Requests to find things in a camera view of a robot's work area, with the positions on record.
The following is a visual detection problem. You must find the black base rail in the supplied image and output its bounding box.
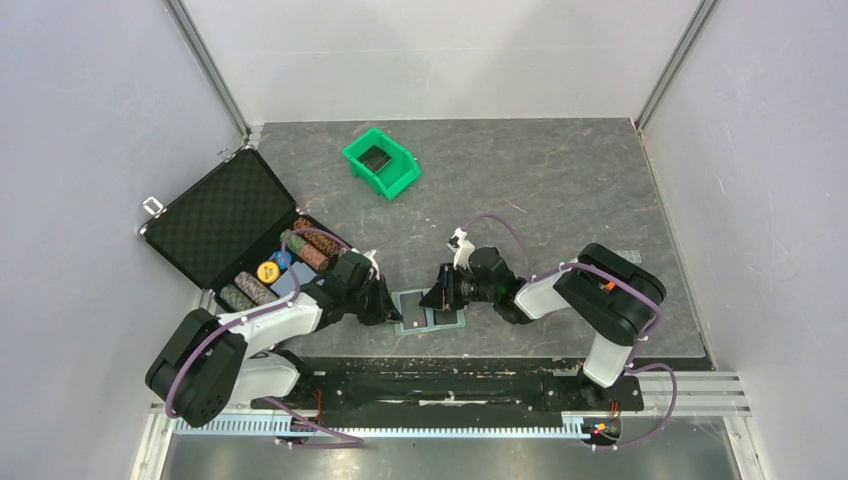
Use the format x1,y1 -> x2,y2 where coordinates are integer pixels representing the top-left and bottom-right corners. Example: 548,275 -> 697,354
280,357 -> 645,428

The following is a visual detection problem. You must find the green plastic bin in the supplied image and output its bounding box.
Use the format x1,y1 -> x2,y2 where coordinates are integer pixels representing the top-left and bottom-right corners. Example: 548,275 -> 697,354
341,127 -> 422,201

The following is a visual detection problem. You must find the white toothed cable strip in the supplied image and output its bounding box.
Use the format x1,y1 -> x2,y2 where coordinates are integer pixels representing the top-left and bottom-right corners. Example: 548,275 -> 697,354
174,412 -> 590,440

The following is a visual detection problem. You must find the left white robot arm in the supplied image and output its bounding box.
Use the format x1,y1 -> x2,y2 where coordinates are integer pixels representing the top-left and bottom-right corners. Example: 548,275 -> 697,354
145,249 -> 402,427

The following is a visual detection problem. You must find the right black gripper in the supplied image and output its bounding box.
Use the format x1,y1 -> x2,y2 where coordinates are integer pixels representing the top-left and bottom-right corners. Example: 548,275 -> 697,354
419,263 -> 497,311

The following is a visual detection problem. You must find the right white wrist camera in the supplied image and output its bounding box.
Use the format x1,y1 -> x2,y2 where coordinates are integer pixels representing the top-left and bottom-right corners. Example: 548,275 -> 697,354
447,228 -> 475,269

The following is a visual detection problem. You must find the green card holder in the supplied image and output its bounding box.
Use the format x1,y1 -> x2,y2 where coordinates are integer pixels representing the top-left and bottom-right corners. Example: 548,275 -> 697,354
391,289 -> 466,336

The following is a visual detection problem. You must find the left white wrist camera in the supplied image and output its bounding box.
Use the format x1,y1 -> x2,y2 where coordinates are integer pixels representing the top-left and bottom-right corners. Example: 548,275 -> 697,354
362,249 -> 380,280

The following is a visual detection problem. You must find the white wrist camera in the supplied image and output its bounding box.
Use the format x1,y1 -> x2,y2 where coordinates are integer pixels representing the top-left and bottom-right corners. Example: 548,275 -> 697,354
447,228 -> 475,269
362,249 -> 380,280

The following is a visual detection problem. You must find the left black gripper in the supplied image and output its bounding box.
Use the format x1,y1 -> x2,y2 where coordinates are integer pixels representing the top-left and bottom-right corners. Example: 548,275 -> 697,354
345,274 -> 403,326

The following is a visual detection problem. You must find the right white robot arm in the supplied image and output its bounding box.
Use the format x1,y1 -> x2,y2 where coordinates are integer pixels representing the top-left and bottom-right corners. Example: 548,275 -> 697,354
420,243 -> 667,408

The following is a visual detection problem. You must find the black credit card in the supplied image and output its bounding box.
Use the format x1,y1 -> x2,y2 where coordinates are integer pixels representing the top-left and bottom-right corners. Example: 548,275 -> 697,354
399,291 -> 427,331
359,146 -> 391,174

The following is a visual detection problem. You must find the black poker chip case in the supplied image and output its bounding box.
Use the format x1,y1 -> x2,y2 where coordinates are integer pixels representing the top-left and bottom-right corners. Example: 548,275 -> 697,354
141,145 -> 335,317

